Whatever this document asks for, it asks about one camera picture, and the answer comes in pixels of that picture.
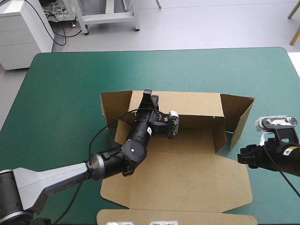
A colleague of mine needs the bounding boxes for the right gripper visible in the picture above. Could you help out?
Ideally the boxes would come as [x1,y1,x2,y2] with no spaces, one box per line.
[237,126,296,174]

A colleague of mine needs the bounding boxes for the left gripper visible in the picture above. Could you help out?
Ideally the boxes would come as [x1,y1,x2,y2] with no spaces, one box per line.
[135,89,170,139]

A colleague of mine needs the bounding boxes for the brown cardboard box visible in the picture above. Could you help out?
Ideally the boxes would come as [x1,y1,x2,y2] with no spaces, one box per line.
[96,90,259,225]

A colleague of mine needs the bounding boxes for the wooden chair leg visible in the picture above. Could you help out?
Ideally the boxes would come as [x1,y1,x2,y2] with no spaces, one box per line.
[287,0,300,20]
[290,22,300,46]

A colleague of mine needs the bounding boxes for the white drawer cabinet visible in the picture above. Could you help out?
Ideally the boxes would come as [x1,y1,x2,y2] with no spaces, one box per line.
[0,0,53,71]

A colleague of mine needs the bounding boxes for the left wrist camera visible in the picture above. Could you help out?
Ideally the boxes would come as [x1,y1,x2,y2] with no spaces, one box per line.
[167,110,180,140]

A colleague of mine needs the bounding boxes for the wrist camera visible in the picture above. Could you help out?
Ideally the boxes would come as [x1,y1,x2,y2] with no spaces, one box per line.
[167,110,180,140]
[255,115,298,132]

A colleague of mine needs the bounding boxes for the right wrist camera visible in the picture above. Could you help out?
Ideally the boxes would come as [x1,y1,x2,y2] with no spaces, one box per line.
[255,115,298,132]

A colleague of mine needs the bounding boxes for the white metal table frame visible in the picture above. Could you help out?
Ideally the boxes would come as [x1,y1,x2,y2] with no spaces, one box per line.
[76,0,142,36]

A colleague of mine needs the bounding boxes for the black floor cable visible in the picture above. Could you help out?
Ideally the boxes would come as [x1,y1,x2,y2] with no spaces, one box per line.
[24,0,83,46]

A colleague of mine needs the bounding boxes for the bundle of white cables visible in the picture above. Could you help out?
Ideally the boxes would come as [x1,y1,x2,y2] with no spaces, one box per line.
[42,4,76,22]

